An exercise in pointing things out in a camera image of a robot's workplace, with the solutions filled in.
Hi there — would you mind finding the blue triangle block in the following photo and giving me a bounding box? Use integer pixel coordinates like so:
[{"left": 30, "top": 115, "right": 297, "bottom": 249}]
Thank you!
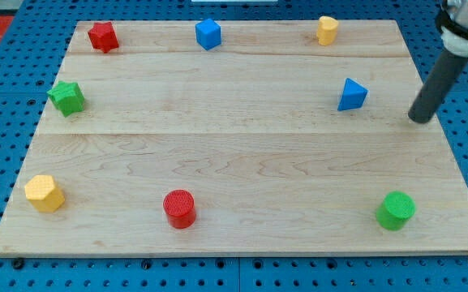
[{"left": 337, "top": 78, "right": 368, "bottom": 111}]

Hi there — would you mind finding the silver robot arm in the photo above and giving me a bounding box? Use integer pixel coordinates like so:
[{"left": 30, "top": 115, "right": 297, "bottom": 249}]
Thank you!
[{"left": 436, "top": 0, "right": 468, "bottom": 58}]

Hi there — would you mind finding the wooden board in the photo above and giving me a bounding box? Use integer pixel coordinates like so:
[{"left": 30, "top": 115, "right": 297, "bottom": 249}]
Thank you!
[{"left": 0, "top": 20, "right": 468, "bottom": 258}]

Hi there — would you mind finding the red cylinder block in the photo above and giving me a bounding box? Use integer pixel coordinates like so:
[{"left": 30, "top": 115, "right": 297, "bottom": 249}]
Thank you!
[{"left": 163, "top": 189, "right": 196, "bottom": 229}]

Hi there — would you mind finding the blue cube block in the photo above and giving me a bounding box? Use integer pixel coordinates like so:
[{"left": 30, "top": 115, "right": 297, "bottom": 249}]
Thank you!
[{"left": 195, "top": 19, "right": 222, "bottom": 50}]

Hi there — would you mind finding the red star block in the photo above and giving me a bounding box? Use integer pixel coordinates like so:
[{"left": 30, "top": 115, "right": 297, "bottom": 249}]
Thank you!
[{"left": 88, "top": 22, "right": 119, "bottom": 54}]

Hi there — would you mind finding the green star block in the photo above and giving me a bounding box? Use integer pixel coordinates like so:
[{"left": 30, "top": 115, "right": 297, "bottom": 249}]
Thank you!
[{"left": 47, "top": 81, "right": 85, "bottom": 117}]

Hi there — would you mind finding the green cylinder block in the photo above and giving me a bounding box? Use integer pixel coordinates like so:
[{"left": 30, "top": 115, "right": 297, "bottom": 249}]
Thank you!
[{"left": 376, "top": 191, "right": 416, "bottom": 231}]

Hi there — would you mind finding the yellow hexagon block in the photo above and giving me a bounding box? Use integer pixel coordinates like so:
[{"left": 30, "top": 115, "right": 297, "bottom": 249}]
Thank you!
[{"left": 24, "top": 174, "right": 66, "bottom": 213}]

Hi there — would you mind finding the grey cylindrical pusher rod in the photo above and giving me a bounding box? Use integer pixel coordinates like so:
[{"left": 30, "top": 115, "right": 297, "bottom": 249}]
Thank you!
[{"left": 408, "top": 49, "right": 468, "bottom": 124}]

